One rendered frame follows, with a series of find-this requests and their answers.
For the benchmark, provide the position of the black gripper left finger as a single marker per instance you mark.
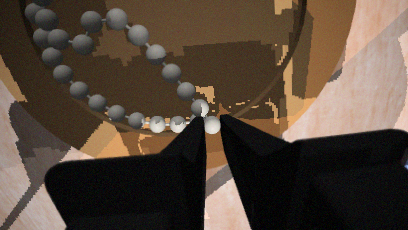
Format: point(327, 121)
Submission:
point(172, 181)

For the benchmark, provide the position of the tan round board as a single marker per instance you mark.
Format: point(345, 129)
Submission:
point(261, 61)

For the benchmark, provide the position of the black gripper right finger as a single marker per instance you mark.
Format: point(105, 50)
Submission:
point(272, 175)

